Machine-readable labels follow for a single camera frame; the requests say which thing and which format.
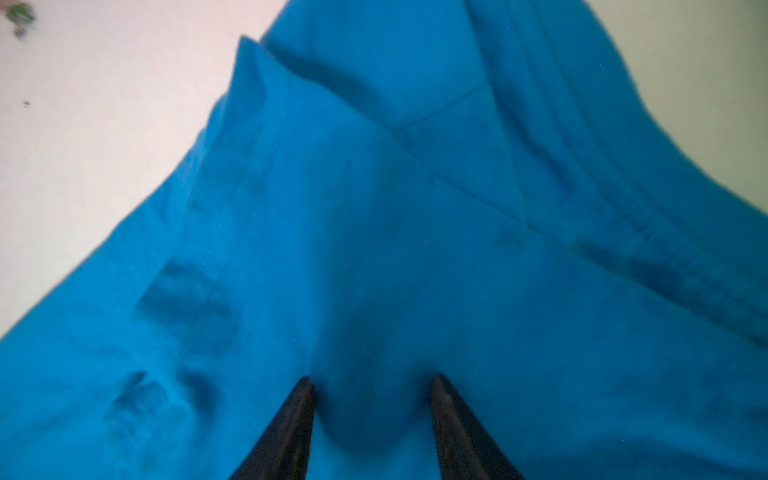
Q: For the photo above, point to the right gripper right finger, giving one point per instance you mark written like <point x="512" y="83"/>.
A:
<point x="465" y="450"/>

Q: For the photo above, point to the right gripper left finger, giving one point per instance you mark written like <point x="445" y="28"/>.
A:
<point x="283" y="450"/>

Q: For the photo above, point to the blue t-shirt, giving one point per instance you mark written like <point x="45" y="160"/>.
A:
<point x="395" y="191"/>

